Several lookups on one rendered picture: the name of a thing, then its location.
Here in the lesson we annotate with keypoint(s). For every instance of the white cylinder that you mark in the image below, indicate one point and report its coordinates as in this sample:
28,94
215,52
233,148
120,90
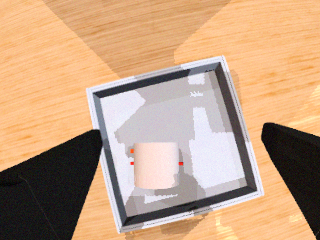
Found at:
156,165

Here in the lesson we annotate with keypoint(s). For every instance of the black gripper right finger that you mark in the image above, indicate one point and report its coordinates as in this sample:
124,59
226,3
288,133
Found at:
296,155

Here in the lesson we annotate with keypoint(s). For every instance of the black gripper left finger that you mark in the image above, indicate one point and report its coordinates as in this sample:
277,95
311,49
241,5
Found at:
42,198

